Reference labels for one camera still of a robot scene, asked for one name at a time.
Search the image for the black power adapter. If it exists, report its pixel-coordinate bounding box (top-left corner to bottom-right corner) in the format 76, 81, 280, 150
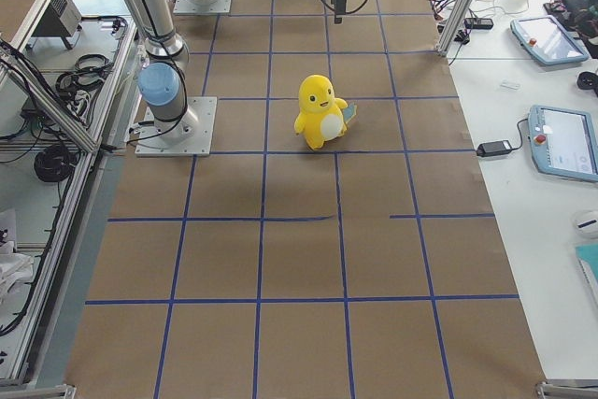
476, 139, 514, 158

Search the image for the yellow plush toy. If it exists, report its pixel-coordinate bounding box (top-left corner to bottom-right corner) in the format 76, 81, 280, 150
293, 75, 357, 150

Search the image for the blue teach pendant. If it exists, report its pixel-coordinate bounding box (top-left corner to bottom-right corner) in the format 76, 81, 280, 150
528, 105, 597, 183
509, 15, 590, 65

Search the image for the coiled black cable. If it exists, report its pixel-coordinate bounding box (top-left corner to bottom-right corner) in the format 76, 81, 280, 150
33, 144, 78, 184

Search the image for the grey electronics box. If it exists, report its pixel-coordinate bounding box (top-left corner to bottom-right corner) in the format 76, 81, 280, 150
32, 0, 82, 50

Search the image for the aluminium frame post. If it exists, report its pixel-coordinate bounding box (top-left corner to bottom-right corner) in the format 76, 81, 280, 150
434, 0, 496, 58

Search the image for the blue teach pendant near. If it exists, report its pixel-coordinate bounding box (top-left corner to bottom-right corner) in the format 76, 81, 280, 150
528, 105, 597, 183

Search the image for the blue teach pendant far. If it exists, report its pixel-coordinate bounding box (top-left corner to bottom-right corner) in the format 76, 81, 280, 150
509, 15, 590, 65

